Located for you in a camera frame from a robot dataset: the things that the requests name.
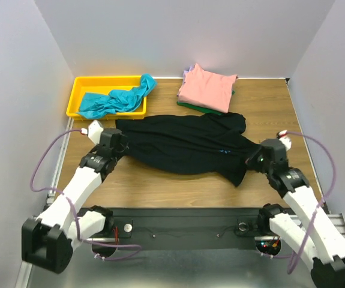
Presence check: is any black t-shirt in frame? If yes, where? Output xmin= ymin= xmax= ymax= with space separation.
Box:
xmin=116 ymin=112 xmax=260 ymax=187

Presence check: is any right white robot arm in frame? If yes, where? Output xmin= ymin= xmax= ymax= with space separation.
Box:
xmin=246 ymin=133 xmax=345 ymax=287

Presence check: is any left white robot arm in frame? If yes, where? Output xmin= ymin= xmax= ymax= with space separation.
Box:
xmin=21 ymin=122 xmax=128 ymax=274

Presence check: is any teal t-shirt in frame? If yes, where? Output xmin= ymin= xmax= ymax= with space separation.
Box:
xmin=78 ymin=74 xmax=157 ymax=119

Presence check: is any yellow plastic bin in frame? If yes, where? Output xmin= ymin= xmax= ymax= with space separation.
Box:
xmin=65 ymin=76 xmax=147 ymax=121

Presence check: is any green folded t-shirt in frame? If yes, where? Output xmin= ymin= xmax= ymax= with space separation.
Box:
xmin=176 ymin=88 xmax=235 ymax=115

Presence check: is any pink folded t-shirt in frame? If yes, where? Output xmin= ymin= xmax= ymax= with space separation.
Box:
xmin=177 ymin=63 xmax=238 ymax=113

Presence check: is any lavender folded t-shirt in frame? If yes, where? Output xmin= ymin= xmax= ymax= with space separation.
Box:
xmin=182 ymin=65 xmax=194 ymax=83

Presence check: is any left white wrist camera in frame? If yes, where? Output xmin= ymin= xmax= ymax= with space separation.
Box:
xmin=80 ymin=120 xmax=104 ymax=145

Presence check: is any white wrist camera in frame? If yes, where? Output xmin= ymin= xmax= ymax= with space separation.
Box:
xmin=80 ymin=120 xmax=104 ymax=145
xmin=277 ymin=130 xmax=292 ymax=151

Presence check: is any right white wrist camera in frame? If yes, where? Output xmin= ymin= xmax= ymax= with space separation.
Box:
xmin=277 ymin=130 xmax=292 ymax=151

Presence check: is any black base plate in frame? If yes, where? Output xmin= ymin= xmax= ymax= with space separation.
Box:
xmin=112 ymin=208 xmax=277 ymax=250

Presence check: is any aluminium frame rail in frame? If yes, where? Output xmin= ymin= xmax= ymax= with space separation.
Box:
xmin=14 ymin=119 xmax=345 ymax=288

